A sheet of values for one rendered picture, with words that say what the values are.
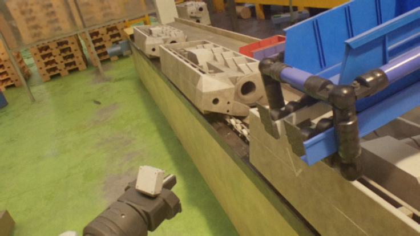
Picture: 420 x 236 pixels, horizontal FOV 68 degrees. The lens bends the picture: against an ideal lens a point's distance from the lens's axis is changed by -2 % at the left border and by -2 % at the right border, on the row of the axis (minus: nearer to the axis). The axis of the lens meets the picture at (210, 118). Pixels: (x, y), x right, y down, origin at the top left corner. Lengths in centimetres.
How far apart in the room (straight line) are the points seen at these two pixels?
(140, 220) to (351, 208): 42
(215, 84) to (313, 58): 83
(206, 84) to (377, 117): 98
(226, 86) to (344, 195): 86
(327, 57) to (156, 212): 44
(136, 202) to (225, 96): 93
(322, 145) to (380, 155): 33
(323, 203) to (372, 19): 42
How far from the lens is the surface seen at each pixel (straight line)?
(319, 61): 67
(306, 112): 63
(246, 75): 155
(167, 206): 61
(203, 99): 141
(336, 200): 76
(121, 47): 489
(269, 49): 211
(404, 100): 60
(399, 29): 56
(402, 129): 105
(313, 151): 50
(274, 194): 104
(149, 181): 59
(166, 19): 618
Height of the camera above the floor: 145
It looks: 25 degrees down
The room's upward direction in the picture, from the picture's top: 14 degrees counter-clockwise
